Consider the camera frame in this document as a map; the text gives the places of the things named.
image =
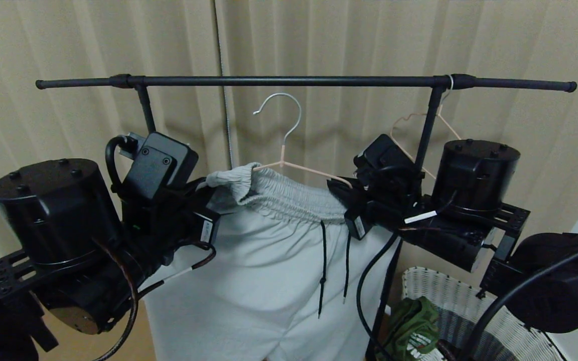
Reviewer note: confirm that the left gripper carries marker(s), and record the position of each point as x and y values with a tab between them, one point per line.
183	225

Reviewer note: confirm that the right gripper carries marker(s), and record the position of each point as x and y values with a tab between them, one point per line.
379	215

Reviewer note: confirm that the pale grey shorts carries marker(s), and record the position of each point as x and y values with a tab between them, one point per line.
269	281

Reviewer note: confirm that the green printed garment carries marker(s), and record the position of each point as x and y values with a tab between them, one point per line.
409	321

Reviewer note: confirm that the pink clothes hanger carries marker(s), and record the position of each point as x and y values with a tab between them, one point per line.
449	125
283	152

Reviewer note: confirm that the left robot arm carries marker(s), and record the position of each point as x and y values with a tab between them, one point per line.
53	210

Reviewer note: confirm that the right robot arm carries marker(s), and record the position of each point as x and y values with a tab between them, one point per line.
474	175

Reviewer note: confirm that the white laundry basket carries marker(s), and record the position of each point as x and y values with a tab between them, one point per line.
444	288

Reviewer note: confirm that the black clothes rack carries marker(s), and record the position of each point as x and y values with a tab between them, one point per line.
319	80

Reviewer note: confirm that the metal curtain wand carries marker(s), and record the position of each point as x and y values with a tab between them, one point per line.
225	100

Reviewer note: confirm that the beige curtain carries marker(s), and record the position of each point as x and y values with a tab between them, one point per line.
68	40

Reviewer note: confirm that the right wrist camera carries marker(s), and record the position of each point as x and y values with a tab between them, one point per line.
384	155

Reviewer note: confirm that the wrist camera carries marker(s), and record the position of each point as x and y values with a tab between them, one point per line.
384	155
161	160

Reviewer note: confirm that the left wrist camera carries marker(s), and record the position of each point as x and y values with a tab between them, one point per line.
161	160

